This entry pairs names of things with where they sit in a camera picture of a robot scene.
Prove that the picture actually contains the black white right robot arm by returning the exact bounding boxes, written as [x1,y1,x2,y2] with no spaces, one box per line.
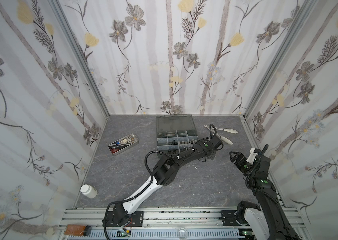
[230,144,300,240]

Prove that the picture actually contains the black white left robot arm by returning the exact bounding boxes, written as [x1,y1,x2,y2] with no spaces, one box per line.
[103,124,224,240]

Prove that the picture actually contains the metal tongs with white tips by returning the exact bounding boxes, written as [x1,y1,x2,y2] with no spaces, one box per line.
[204,124,239,146]

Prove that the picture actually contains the black bolts in box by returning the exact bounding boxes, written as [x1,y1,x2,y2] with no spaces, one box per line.
[169,140,178,145]

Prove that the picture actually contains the green plastic organizer box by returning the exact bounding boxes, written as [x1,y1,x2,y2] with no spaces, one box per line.
[156,114,199,153]

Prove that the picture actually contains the metal tray with tools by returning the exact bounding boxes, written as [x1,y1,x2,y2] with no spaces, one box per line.
[108,134,139,156]

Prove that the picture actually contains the white plastic bottle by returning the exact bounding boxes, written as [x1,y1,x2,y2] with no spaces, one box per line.
[80,184,98,199]

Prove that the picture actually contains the amber bottle with black cap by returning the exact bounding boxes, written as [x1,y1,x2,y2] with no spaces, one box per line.
[64,224,92,237]

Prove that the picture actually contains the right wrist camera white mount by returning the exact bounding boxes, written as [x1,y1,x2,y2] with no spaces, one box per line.
[247,148,261,165]

